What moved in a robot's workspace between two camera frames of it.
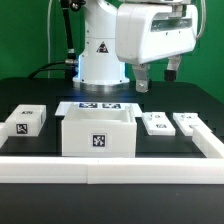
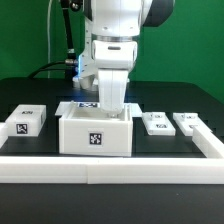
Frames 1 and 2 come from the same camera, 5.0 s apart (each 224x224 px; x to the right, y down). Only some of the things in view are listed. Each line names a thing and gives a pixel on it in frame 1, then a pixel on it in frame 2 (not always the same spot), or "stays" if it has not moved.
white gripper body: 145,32 -> 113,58
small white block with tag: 26,120 stays
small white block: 158,124 stays
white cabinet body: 102,133 stays
